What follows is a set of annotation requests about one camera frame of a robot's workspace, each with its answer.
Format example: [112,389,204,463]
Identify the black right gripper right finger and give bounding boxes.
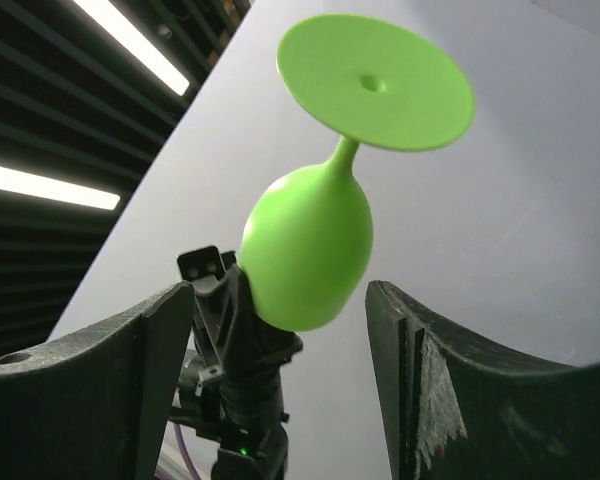
[365,281,600,479]

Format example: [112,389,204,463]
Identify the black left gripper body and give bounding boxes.
[169,246,303,479]

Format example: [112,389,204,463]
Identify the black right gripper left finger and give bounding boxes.
[0,282,194,479]

